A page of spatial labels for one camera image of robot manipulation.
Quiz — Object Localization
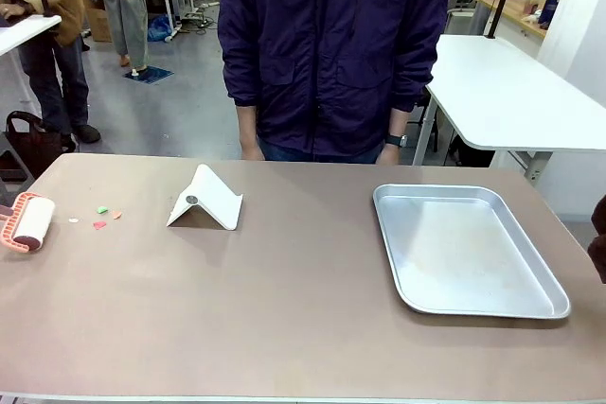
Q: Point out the person's left forearm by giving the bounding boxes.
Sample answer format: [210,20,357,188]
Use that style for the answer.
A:
[386,108,412,138]

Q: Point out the white folding stand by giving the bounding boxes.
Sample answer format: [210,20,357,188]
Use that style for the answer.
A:
[165,163,244,232]

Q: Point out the person's left hand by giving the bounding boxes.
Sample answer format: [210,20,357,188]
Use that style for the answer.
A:
[377,144,404,167]

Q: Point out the dark maroon bag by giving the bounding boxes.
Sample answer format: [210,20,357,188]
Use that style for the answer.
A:
[4,110,77,181]

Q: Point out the bystander in grey trousers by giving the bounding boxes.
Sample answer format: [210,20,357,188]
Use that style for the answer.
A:
[97,0,152,70]

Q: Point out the silver metal tray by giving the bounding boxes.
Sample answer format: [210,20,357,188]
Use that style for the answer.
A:
[371,183,572,321]

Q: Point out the pink lint roller white roll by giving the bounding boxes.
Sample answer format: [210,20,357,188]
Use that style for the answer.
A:
[0,191,57,254]

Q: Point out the person's right forearm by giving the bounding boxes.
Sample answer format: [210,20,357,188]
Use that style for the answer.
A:
[235,104,260,144]

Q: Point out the white table with rounded corner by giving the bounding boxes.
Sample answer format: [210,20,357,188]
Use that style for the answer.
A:
[411,33,606,183]

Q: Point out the clear plastic cup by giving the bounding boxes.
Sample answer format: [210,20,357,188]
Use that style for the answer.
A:
[522,0,546,23]

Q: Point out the blue plastic bag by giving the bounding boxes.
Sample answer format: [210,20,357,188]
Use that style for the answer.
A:
[146,13,174,44]

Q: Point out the blue floor mat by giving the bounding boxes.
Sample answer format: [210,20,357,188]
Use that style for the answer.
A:
[123,65,174,86]

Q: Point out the cardboard box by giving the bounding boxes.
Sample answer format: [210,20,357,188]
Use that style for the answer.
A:
[83,0,114,44]

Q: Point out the dark blue cup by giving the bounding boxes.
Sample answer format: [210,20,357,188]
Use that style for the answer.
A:
[537,0,562,30]

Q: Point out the person in purple jacket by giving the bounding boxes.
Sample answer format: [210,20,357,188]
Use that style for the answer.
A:
[217,0,450,159]

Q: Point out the person's right hand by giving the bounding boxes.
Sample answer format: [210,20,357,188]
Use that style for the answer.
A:
[240,137,265,162]

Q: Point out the bystander in brown coat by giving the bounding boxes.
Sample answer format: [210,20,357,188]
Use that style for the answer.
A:
[0,0,102,145]

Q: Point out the wooden desk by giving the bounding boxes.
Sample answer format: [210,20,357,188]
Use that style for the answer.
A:
[476,0,550,40]

